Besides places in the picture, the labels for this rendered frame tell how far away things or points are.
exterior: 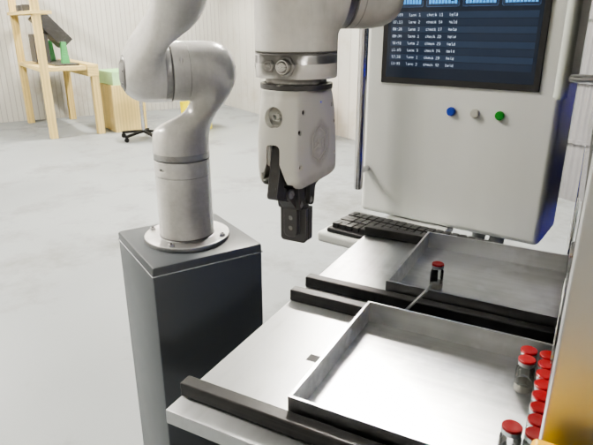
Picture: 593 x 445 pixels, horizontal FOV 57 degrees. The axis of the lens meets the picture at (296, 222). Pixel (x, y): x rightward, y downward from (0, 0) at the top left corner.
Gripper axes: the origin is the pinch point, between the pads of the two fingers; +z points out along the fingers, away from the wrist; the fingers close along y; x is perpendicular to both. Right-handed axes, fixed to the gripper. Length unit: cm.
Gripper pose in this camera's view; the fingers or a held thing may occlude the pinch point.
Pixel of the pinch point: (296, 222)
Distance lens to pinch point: 61.8
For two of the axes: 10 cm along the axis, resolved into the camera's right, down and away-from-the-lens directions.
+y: 4.7, -3.0, 8.3
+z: 0.0, 9.4, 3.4
